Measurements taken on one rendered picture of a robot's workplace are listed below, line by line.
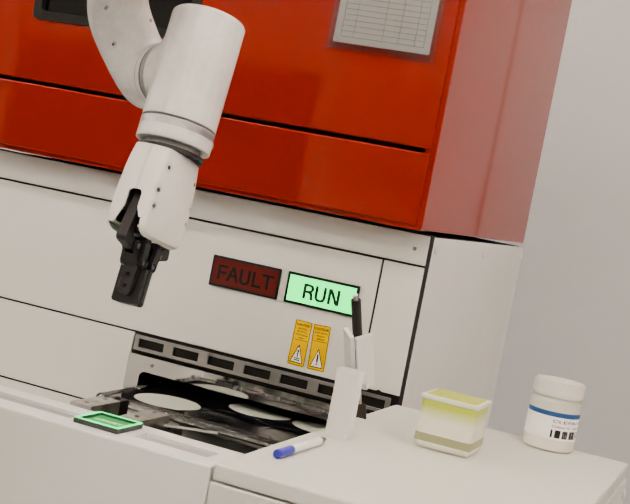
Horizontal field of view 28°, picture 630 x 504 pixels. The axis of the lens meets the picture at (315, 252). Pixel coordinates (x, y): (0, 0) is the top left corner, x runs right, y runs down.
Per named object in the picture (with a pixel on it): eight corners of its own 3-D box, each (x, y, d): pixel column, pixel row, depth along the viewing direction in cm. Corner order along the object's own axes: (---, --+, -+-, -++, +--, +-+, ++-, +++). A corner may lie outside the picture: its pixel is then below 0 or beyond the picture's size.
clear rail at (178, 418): (98, 400, 183) (99, 390, 183) (332, 465, 170) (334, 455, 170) (93, 400, 182) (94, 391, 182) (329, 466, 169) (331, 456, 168)
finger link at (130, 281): (130, 241, 136) (113, 300, 135) (117, 234, 133) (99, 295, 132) (156, 247, 134) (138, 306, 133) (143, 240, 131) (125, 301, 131)
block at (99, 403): (97, 414, 177) (100, 394, 177) (117, 420, 176) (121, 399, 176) (66, 420, 170) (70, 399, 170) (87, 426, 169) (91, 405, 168)
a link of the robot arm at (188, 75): (122, 112, 138) (171, 111, 131) (155, 2, 140) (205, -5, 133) (181, 138, 144) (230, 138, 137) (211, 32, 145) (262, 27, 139)
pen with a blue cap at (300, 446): (321, 433, 146) (273, 448, 133) (329, 435, 146) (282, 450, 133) (320, 441, 146) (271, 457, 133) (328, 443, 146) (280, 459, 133)
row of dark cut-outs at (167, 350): (134, 348, 200) (137, 333, 200) (389, 414, 185) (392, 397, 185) (132, 348, 200) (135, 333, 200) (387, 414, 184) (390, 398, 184)
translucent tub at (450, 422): (426, 437, 162) (436, 386, 161) (482, 452, 159) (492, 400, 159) (410, 445, 155) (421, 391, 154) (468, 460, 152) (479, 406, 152)
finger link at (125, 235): (148, 174, 134) (155, 216, 137) (111, 213, 129) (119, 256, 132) (157, 176, 134) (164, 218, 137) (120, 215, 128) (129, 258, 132)
